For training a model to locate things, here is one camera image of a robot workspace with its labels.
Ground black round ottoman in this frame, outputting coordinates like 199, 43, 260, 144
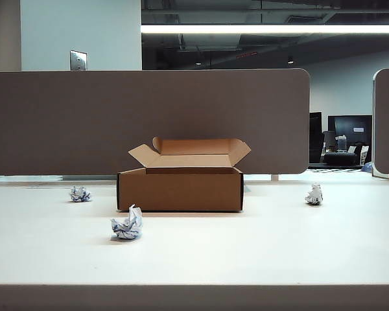
323, 152, 359, 165

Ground tall paper ball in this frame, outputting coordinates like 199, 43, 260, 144
304, 182, 324, 206

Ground long ceiling light strip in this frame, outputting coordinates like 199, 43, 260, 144
141, 24, 389, 34

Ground black tall cabinet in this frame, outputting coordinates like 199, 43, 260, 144
309, 111, 325, 164

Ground small paper ball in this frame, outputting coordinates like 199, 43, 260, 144
69, 185, 92, 203

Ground large paper ball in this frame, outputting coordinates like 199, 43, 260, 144
110, 203, 143, 240

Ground open brown cardboard box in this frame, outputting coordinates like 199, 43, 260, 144
116, 136, 252, 213

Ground large black screen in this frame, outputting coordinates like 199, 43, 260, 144
327, 114, 373, 153

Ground metal wall switch plate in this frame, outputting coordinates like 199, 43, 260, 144
69, 49, 88, 71

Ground grey desk divider panel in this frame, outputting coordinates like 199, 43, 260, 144
0, 67, 311, 176

